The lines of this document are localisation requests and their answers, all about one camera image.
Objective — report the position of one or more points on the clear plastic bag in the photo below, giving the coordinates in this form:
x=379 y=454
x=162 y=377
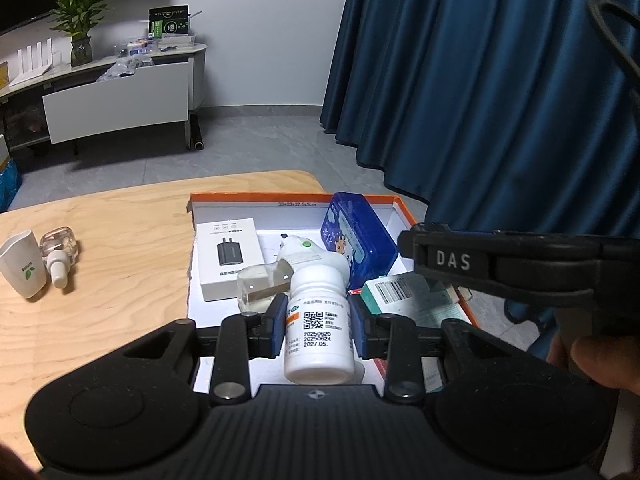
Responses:
x=122 y=70

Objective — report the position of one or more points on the black roll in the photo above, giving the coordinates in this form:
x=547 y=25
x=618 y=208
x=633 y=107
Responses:
x=197 y=132

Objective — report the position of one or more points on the small clear glass bottle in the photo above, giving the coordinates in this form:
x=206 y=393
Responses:
x=57 y=245

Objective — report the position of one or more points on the blue tin box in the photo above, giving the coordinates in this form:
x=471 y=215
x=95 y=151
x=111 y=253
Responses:
x=360 y=230

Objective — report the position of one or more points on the blue curtain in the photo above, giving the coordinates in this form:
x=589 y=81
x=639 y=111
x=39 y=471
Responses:
x=475 y=85

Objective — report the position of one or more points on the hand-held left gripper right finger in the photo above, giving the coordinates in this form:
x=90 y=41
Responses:
x=361 y=325

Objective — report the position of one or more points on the potted green plant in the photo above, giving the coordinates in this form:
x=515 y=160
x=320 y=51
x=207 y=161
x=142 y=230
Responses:
x=80 y=15

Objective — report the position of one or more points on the white television cabinet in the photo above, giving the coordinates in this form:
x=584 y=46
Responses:
x=115 y=100

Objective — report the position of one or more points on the white charger box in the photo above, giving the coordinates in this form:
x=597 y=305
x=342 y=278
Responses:
x=225 y=280

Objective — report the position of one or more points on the white plug-in mosquito repellent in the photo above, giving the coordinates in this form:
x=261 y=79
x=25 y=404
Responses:
x=305 y=252

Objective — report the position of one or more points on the white pill bottle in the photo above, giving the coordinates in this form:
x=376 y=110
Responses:
x=317 y=330

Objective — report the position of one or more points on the teal medicine box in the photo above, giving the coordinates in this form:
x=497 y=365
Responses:
x=395 y=292

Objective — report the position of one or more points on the yellow box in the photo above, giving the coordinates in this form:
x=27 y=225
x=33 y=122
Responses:
x=4 y=77

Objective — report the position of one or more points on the black and green box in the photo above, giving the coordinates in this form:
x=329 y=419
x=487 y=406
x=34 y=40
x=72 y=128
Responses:
x=170 y=20

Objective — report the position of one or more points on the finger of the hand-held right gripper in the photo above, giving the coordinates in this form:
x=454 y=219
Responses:
x=450 y=260

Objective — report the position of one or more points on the clear plastic container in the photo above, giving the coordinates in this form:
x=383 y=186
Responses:
x=134 y=49

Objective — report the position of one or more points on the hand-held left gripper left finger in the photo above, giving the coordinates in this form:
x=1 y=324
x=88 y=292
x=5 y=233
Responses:
x=275 y=325

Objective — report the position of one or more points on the person's right hand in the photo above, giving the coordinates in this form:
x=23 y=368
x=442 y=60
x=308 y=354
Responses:
x=610 y=360

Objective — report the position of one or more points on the blue plastic bag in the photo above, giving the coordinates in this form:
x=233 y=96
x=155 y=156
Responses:
x=10 y=185

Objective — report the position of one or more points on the white router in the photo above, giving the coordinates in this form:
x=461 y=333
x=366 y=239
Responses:
x=32 y=62

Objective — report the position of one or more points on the orange and white cardboard box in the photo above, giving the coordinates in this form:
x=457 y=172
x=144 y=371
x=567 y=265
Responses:
x=300 y=216

